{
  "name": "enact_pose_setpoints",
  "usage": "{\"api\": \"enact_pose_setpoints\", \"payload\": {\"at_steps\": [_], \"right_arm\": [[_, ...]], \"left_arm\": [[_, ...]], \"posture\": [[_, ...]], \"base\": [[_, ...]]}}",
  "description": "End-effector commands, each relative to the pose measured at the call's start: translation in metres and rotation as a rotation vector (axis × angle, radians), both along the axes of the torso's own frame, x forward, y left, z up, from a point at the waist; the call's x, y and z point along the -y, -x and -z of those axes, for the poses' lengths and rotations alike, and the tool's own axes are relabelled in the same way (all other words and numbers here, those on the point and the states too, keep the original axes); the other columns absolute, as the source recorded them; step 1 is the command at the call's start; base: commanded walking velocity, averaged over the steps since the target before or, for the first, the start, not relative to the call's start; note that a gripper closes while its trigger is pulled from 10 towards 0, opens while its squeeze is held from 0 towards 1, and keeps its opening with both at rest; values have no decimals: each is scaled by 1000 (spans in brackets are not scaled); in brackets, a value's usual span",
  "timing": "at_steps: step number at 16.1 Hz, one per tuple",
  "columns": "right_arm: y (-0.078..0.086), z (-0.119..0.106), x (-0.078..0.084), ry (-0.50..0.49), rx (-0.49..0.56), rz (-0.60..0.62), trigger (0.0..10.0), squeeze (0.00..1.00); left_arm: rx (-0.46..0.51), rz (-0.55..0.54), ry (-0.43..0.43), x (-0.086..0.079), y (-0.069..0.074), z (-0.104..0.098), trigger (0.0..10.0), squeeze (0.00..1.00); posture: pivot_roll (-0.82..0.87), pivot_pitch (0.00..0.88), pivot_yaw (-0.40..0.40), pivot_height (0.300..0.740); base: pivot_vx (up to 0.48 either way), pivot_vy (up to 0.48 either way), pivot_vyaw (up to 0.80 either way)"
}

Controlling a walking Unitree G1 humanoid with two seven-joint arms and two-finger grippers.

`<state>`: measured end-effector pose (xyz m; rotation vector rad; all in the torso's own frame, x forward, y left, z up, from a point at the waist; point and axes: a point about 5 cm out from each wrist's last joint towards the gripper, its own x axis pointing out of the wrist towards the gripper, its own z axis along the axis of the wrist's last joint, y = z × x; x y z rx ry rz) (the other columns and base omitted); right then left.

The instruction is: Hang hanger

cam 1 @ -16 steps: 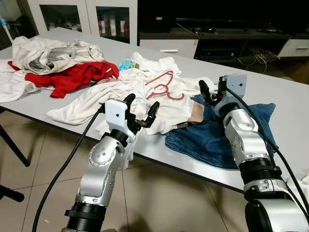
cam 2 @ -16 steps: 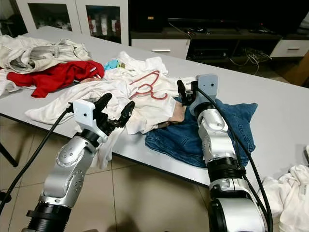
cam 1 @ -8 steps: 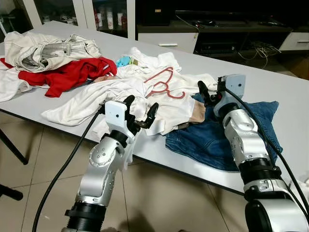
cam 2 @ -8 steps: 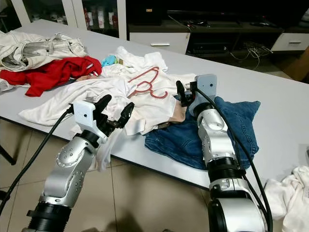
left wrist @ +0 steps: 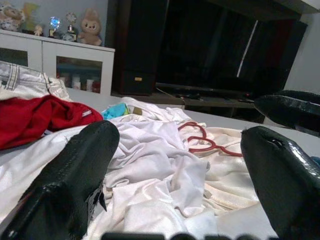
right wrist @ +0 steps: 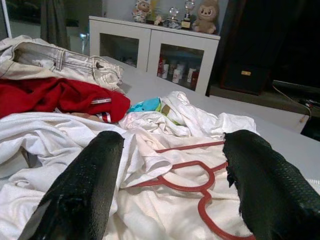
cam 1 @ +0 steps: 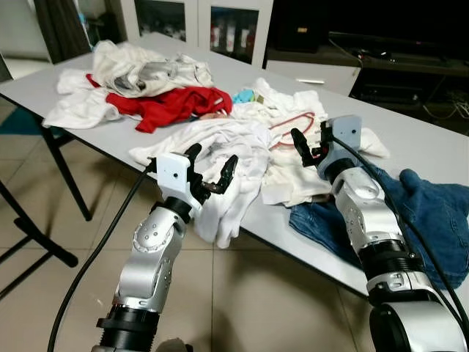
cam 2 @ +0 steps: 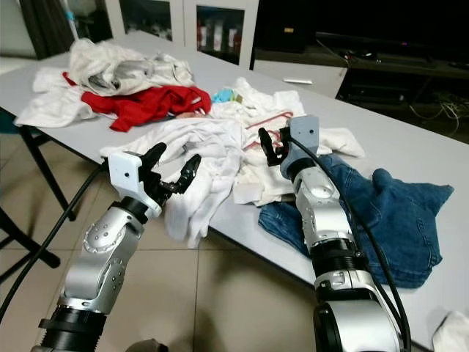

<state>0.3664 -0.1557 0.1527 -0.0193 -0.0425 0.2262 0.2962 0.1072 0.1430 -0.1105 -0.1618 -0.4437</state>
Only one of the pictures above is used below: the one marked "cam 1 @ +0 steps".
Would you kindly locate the dark grey curtain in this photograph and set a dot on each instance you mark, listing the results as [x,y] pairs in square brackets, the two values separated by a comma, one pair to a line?
[62,29]

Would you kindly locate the black TV stand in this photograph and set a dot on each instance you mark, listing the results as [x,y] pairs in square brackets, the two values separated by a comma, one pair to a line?
[410,88]

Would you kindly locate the white drawer front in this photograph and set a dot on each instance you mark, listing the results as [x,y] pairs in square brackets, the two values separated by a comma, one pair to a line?
[315,77]

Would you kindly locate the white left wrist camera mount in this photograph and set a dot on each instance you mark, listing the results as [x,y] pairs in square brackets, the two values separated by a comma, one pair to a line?
[172,172]

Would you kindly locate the black television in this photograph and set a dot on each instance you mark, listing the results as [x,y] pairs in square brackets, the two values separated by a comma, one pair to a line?
[403,22]

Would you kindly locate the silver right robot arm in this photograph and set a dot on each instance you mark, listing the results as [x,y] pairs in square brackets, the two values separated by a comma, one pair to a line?
[366,213]

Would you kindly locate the black speaker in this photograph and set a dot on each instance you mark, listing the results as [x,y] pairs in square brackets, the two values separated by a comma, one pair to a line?
[300,26]

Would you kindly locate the blue denim jeans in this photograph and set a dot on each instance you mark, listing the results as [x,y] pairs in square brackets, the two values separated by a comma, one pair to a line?
[432,213]

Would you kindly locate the red garment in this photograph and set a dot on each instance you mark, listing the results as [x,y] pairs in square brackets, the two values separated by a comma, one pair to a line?
[176,106]

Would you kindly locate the light blue small cloth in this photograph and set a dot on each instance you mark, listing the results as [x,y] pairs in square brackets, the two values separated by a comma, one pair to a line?
[245,96]

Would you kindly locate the red plastic clothes hanger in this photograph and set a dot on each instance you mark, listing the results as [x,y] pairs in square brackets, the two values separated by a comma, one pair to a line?
[293,119]

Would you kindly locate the white glass door cabinet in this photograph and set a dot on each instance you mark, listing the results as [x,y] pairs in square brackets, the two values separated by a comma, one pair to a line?
[196,29]

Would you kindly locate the cream denim jeans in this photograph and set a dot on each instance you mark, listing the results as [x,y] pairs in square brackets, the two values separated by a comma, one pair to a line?
[146,70]

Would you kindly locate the white printed T-shirt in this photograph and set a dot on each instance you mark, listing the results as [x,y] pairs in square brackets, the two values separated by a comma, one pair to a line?
[220,143]

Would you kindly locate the grey folding table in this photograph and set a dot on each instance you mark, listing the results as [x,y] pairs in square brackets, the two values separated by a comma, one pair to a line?
[418,139]

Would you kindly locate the white crumpled garment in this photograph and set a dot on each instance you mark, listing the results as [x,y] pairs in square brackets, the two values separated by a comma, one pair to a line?
[282,103]

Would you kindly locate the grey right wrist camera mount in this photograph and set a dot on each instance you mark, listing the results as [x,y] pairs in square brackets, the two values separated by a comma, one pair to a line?
[346,133]

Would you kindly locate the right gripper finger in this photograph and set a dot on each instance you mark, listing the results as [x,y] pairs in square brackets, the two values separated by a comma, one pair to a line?
[325,139]
[302,147]

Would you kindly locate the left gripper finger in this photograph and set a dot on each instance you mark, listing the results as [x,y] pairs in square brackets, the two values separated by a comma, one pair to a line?
[229,174]
[193,160]

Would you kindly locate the white cotton garment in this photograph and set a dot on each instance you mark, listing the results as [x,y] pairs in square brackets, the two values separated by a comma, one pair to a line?
[80,110]

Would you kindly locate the black floor stand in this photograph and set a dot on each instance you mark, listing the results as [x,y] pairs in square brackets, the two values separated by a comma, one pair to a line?
[44,249]

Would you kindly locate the teal floor mat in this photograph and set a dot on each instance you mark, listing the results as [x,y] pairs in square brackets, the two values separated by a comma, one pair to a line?
[22,123]

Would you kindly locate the cream short sleeve shirt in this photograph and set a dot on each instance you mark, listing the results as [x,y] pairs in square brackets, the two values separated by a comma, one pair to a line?
[289,183]

